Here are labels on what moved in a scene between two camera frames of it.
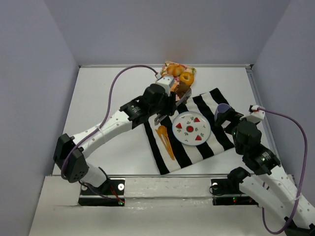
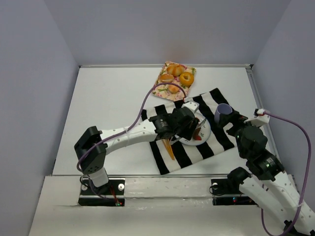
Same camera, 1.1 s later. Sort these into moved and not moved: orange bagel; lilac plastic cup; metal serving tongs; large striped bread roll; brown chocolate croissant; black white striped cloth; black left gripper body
Moved: black left gripper body; brown chocolate croissant; metal serving tongs
Not moved: orange bagel; black white striped cloth; large striped bread roll; lilac plastic cup
